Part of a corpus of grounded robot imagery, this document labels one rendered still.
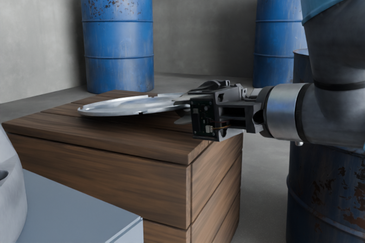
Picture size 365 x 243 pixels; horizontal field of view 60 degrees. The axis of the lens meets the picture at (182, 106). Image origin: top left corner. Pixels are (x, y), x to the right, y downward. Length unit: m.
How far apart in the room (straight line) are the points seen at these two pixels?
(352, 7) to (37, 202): 0.28
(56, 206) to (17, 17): 2.56
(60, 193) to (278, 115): 0.29
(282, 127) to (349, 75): 0.10
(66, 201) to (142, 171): 0.36
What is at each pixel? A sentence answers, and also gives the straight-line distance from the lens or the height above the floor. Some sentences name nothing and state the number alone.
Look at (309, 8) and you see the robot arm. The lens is 0.35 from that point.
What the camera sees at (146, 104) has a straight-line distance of 0.63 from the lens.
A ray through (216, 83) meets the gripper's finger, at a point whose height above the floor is 0.45.
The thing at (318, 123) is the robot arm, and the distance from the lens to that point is 0.39.
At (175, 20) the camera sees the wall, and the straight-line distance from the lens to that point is 3.77.
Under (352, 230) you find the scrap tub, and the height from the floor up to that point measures 0.16.
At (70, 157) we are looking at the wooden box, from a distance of 0.61.
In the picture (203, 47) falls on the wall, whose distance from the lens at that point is 3.63.
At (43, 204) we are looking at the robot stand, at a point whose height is 0.45.
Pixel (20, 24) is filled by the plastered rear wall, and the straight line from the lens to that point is 2.71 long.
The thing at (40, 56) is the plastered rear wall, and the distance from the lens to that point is 2.81.
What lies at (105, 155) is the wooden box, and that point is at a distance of 0.56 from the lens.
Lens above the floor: 0.53
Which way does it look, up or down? 14 degrees down
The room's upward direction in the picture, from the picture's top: straight up
